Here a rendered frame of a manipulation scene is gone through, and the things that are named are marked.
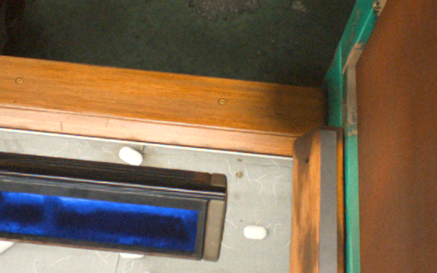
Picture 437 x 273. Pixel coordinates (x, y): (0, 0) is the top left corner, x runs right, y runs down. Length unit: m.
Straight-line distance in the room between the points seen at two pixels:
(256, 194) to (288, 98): 0.16
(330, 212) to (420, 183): 0.22
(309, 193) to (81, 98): 0.38
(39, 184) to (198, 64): 1.40
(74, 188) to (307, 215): 0.37
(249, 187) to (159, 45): 1.08
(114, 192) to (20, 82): 0.50
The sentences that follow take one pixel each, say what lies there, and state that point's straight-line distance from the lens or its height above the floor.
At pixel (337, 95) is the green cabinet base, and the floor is 0.82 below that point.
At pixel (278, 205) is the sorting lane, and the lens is 0.88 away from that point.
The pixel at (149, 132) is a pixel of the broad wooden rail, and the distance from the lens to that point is 0.90.
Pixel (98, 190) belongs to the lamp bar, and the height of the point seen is 1.11.
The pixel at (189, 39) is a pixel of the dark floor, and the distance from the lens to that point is 1.91.
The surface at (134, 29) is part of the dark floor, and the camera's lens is 1.94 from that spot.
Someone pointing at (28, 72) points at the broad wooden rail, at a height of 0.77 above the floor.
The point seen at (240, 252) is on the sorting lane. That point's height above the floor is 0.74.
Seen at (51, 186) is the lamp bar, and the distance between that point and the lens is 0.49.
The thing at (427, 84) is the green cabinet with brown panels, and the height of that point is 1.11.
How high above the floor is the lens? 1.55
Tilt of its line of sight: 64 degrees down
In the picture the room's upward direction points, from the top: 7 degrees clockwise
